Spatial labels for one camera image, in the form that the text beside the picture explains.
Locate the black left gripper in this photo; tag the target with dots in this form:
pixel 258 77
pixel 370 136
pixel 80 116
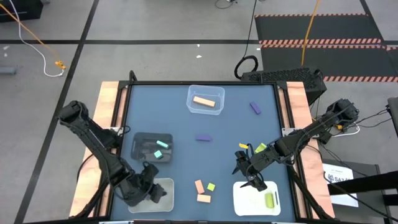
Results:
pixel 149 175

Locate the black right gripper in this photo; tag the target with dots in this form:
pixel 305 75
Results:
pixel 259 161

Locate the light green block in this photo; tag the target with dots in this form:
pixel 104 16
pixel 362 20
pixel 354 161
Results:
pixel 211 187
pixel 269 200
pixel 261 147

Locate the mint green block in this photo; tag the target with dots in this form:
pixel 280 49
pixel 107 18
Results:
pixel 162 144
pixel 158 154

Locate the purple block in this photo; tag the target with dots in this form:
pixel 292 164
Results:
pixel 255 108
pixel 204 137

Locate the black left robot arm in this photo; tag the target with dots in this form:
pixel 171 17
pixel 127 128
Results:
pixel 93 137

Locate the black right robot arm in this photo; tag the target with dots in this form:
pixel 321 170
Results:
pixel 311 130

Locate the yellow block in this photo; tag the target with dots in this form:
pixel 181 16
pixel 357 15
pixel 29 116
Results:
pixel 243 145

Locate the white shallow plastic bin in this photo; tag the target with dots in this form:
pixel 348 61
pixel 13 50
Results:
pixel 245 205

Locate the dark grey translucent bin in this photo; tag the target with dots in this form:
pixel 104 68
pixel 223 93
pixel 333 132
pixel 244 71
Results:
pixel 138 140

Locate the wooden table side board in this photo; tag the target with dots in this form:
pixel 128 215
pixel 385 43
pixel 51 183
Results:
pixel 105 102
pixel 297 102

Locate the clear plastic bin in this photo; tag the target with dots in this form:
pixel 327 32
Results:
pixel 217 93

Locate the white paper sign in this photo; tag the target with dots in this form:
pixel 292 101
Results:
pixel 340 183

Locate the black perforated computer case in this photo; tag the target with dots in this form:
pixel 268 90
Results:
pixel 280 76

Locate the black side desk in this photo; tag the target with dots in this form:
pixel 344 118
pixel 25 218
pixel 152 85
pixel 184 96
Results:
pixel 373 183

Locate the black hazard striped floor mat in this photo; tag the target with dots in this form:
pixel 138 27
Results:
pixel 326 28

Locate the grey floor object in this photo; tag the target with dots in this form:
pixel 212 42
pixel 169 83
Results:
pixel 7 70

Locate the black floor box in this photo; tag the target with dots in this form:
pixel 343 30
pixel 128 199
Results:
pixel 18 9

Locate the black table frame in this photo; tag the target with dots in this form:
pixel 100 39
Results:
pixel 202 82

